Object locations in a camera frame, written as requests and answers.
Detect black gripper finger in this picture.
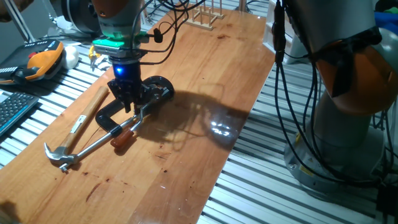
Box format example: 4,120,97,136
132,84,147,114
107,80,132,114

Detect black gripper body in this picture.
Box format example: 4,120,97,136
108,57,145,97

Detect black C-clamp with screw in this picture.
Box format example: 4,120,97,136
58,75,175,174

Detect glossy wooden board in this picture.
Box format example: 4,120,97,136
0,6,277,224

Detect white round object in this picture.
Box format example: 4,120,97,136
60,45,80,70

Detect black filament spool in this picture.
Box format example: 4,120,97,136
60,0,102,35

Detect orange black teach pendant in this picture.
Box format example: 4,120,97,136
0,39,65,85

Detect wooden dish rack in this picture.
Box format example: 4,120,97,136
185,0,225,31

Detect black computer keyboard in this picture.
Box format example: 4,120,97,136
0,91,40,137

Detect grey metal stand pole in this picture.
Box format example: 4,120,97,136
2,0,37,43

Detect white drawer box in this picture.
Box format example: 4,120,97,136
262,0,312,65

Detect blue plastic bag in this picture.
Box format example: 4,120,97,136
374,11,398,35

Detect wooden handle claw hammer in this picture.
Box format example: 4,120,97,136
43,86,109,166

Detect yellow handled pliers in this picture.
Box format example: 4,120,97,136
88,45,102,72

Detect wooden post stand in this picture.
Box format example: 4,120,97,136
234,0,249,13

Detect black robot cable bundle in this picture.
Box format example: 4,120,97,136
130,0,398,187

